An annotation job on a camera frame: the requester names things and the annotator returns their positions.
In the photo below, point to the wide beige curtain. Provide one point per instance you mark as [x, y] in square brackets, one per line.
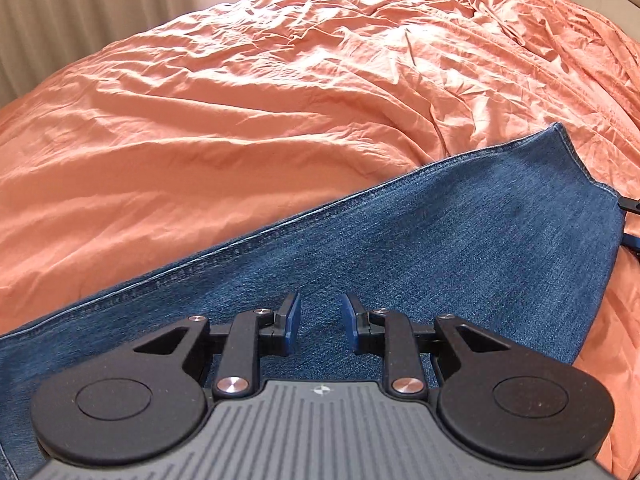
[75, 20]

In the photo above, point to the orange bed cover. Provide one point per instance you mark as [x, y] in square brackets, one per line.
[225, 125]

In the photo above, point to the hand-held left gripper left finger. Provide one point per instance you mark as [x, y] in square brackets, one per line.
[291, 317]

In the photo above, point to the blue denim pants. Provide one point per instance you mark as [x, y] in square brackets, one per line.
[450, 240]

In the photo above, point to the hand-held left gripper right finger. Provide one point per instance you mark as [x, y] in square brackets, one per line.
[348, 317]

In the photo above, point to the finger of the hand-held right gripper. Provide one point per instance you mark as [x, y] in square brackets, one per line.
[632, 245]
[631, 204]

